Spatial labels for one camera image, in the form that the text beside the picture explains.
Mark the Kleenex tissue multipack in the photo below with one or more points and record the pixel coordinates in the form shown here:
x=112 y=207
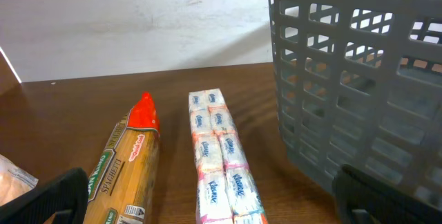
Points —
x=226 y=192

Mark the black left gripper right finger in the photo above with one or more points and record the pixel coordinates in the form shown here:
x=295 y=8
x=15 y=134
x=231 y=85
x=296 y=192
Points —
x=360 y=198

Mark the grey plastic basket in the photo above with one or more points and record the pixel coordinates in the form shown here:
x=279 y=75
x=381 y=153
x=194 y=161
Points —
x=359 y=83

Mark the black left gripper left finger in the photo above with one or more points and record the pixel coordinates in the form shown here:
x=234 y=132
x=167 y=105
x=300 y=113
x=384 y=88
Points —
x=65 y=198

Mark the spaghetti packet with red ends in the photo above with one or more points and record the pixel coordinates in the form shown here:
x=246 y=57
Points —
x=120 y=187

